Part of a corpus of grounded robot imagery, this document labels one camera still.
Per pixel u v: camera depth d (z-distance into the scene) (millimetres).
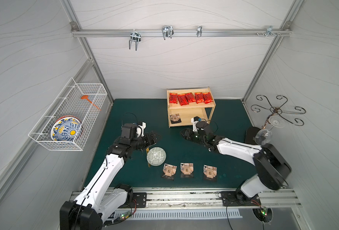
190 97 911
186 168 840
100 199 429
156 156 883
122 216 679
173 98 905
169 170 839
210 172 837
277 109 720
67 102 694
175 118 1057
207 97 903
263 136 737
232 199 745
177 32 773
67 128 624
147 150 889
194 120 814
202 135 678
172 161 887
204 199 754
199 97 906
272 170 435
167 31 766
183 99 903
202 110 1113
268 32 767
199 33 780
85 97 785
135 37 781
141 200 735
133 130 607
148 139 674
